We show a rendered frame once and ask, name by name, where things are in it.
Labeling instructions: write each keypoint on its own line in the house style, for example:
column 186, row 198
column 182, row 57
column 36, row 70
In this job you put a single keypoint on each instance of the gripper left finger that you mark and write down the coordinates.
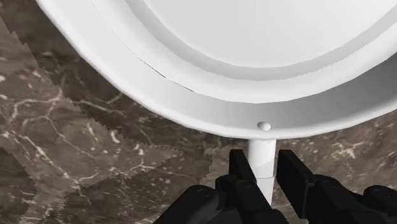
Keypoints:
column 238, row 198

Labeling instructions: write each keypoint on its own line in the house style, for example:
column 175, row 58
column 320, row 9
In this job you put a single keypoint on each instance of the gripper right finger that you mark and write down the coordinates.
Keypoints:
column 325, row 198

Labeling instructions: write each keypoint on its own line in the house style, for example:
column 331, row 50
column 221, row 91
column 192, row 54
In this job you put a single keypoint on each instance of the white cylindrical stick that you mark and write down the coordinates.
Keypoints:
column 263, row 158

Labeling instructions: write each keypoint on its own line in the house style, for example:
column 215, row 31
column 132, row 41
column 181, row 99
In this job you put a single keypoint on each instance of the white toilet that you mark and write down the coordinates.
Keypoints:
column 223, row 43

